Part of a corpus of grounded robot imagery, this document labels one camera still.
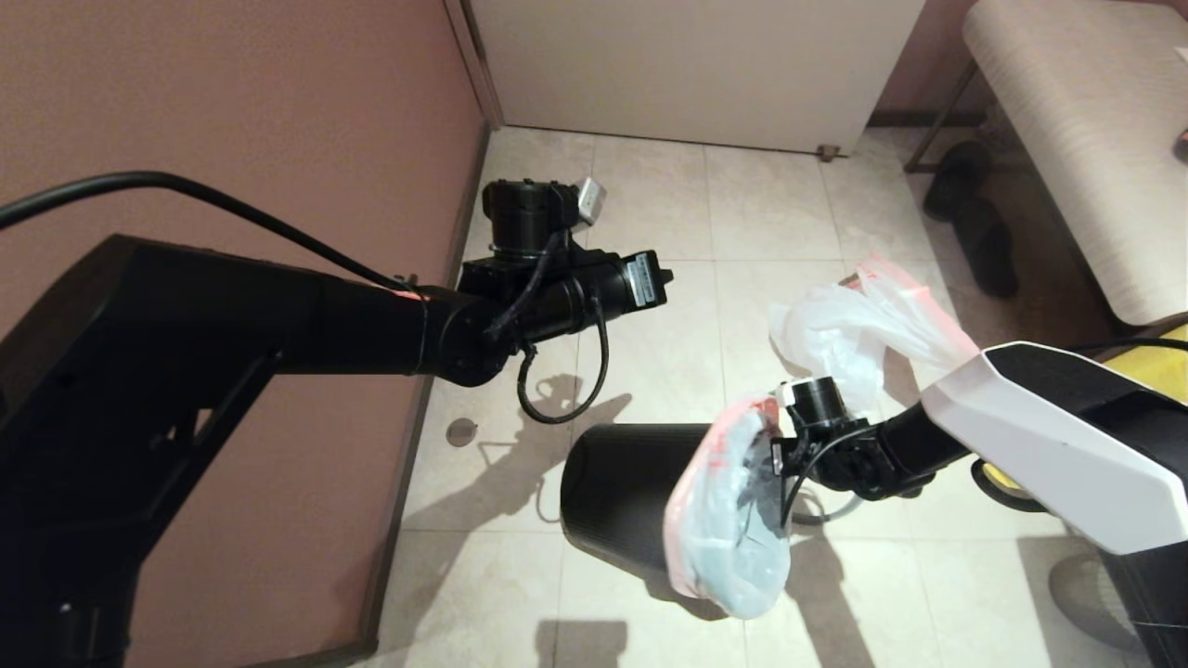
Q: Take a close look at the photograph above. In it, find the grey bin retaining ring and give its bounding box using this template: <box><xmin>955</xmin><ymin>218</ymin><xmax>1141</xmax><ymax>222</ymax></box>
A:
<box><xmin>789</xmin><ymin>487</ymin><xmax>864</xmax><ymax>527</ymax></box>

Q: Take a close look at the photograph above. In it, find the new white red-print plastic bag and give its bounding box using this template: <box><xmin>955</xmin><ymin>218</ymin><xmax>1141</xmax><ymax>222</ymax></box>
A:
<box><xmin>663</xmin><ymin>397</ymin><xmax>793</xmax><ymax>620</ymax></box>

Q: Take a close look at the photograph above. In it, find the used white red-print trash bag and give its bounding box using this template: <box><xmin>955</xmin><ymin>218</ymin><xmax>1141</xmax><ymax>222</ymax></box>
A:
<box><xmin>769</xmin><ymin>256</ymin><xmax>981</xmax><ymax>415</ymax></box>

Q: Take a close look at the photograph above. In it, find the yellow fabric bag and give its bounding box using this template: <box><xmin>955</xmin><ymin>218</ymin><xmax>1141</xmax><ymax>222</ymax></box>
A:
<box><xmin>975</xmin><ymin>325</ymin><xmax>1188</xmax><ymax>507</ymax></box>

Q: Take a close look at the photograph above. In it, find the white door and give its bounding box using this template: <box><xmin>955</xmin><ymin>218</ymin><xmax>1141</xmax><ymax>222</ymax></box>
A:
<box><xmin>469</xmin><ymin>0</ymin><xmax>929</xmax><ymax>157</ymax></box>

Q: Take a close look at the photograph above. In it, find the black slipper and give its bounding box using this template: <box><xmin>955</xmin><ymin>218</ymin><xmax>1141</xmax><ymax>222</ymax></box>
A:
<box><xmin>924</xmin><ymin>141</ymin><xmax>992</xmax><ymax>223</ymax></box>
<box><xmin>954</xmin><ymin>197</ymin><xmax>1020</xmax><ymax>299</ymax></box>

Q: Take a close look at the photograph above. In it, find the grey metal bench leg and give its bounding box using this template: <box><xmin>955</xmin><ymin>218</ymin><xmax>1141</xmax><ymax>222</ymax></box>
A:
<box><xmin>906</xmin><ymin>65</ymin><xmax>977</xmax><ymax>175</ymax></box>

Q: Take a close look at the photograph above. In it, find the grey round cushion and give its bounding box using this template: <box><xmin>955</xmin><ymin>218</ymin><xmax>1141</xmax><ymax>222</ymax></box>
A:
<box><xmin>1049</xmin><ymin>552</ymin><xmax>1147</xmax><ymax>655</ymax></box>

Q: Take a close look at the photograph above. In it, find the beige wood-grain bench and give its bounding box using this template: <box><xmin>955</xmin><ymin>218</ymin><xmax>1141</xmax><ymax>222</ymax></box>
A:
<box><xmin>965</xmin><ymin>0</ymin><xmax>1188</xmax><ymax>326</ymax></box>

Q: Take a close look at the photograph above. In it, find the beige door frame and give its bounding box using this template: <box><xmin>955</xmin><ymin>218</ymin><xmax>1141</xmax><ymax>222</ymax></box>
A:
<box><xmin>447</xmin><ymin>0</ymin><xmax>510</xmax><ymax>129</ymax></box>

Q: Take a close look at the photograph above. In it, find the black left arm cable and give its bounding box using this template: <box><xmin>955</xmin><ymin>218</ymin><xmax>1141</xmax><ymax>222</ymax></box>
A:
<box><xmin>0</xmin><ymin>171</ymin><xmax>611</xmax><ymax>426</ymax></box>

